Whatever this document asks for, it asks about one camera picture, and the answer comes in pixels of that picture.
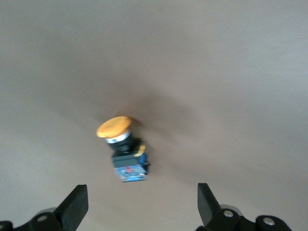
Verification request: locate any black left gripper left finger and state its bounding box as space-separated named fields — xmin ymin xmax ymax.
xmin=0 ymin=184 xmax=89 ymax=231

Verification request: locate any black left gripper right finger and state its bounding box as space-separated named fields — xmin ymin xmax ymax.
xmin=196 ymin=182 xmax=293 ymax=231

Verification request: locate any yellow mushroom push button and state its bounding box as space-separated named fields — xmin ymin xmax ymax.
xmin=96 ymin=116 xmax=150 ymax=183

